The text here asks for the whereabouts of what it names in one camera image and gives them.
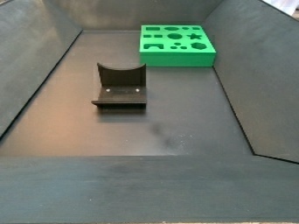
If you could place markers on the black curved fixture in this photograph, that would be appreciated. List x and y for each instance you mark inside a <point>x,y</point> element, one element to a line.
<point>122,86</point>

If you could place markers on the green shape sorter block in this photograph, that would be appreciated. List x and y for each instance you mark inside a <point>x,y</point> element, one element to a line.
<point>176,46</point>

